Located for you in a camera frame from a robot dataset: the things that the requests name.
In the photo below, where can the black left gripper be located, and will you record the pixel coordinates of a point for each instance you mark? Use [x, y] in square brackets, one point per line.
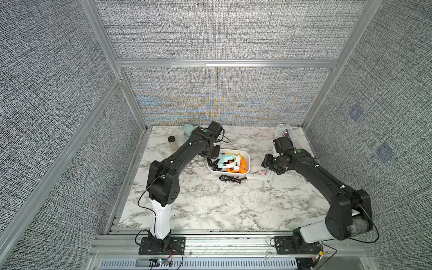
[216, 154]

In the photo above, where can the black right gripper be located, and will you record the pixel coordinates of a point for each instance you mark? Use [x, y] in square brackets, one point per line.
[266, 162]

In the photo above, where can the mint green glue gun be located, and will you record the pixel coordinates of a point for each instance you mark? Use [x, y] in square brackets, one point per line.
[224, 159]

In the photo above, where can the orange glue gun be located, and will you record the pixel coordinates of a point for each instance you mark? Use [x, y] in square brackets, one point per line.
[243, 169]

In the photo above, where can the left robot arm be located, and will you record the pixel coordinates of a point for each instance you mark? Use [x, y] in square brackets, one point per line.
[163, 184]

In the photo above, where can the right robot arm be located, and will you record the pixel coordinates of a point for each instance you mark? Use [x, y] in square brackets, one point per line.
[349, 213]

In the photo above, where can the large white pink glue gun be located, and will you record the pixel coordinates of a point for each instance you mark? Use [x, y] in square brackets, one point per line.
[266, 177]

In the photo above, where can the white storage box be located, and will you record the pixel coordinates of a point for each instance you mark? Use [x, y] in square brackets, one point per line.
[212, 164]

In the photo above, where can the mint green lidded jar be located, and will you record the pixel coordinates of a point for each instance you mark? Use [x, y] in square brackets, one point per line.
[187, 131]

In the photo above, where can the clear plastic tray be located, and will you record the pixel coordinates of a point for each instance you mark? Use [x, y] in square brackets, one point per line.
[296, 135]

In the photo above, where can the brown spice jar black lid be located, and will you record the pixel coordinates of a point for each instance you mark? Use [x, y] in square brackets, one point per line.
[173, 143]

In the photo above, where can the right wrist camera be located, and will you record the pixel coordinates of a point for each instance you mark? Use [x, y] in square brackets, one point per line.
[283, 145]

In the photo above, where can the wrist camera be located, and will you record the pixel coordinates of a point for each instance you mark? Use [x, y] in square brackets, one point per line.
[215, 128]
[283, 145]

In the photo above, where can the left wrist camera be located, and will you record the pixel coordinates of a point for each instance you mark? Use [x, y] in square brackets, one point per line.
[215, 128]

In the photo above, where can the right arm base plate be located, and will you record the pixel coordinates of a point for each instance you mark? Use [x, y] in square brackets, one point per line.
[294, 245]

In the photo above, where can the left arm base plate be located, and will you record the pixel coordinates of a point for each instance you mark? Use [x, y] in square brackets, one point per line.
[153, 246]

